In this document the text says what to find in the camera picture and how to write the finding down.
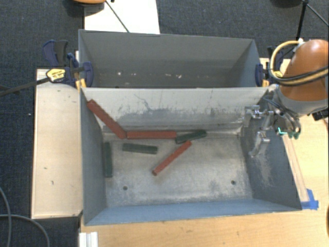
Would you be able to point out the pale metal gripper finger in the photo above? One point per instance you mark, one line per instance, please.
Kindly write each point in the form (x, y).
(260, 143)
(251, 113)

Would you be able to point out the dark green flat block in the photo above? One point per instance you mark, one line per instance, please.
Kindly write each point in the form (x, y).
(191, 136)
(108, 159)
(140, 148)

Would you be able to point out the red-brown flat block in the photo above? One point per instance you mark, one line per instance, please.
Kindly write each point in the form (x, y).
(151, 134)
(172, 158)
(106, 118)

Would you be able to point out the grey metal bin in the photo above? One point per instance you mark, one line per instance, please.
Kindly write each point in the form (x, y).
(180, 184)

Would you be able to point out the pale wood flat board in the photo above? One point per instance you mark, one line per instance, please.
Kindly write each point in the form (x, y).
(56, 150)

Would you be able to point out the black cylinder on white bracket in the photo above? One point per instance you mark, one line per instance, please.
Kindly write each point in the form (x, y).
(320, 115)

